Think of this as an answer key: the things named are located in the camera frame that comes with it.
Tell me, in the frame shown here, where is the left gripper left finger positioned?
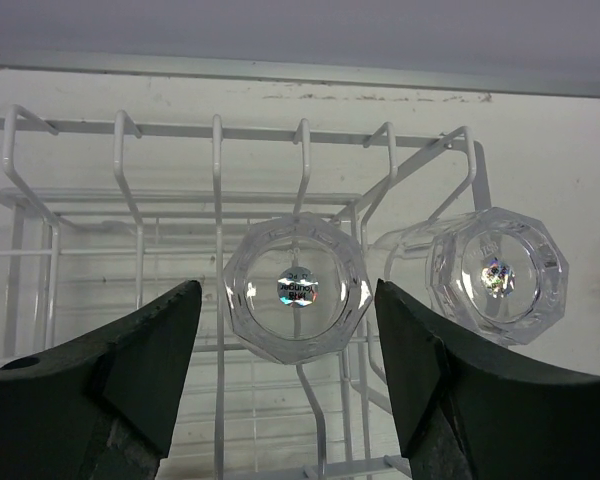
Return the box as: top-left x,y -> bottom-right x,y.
0,280 -> 202,479

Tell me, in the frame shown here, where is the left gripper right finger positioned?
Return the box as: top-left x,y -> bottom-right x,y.
375,281 -> 600,479

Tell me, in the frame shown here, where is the clear glass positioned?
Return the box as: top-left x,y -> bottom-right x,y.
223,212 -> 372,365
366,207 -> 569,346

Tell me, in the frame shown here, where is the white wire dish rack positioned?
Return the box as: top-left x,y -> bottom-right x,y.
0,105 -> 491,479

